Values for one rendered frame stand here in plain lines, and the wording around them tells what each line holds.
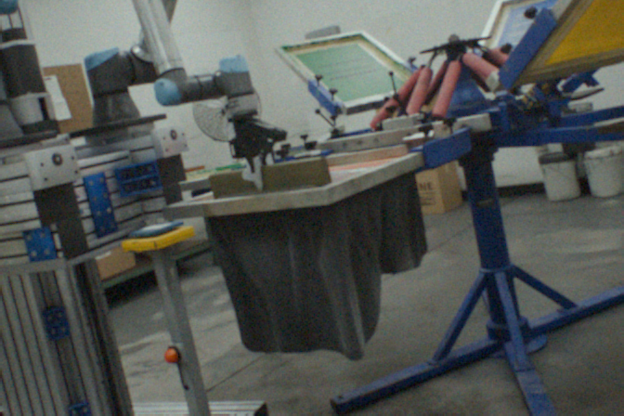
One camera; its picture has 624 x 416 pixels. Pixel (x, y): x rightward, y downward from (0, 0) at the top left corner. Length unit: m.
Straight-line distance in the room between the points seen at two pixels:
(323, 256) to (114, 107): 0.85
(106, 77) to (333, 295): 0.99
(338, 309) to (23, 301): 0.92
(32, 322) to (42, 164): 0.60
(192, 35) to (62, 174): 5.46
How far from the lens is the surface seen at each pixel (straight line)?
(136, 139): 2.19
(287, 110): 7.74
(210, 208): 1.88
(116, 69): 2.28
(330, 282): 1.82
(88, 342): 2.18
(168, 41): 1.94
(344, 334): 1.85
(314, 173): 1.77
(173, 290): 1.79
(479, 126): 2.30
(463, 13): 6.59
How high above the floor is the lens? 1.18
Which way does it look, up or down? 6 degrees down
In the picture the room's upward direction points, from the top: 12 degrees counter-clockwise
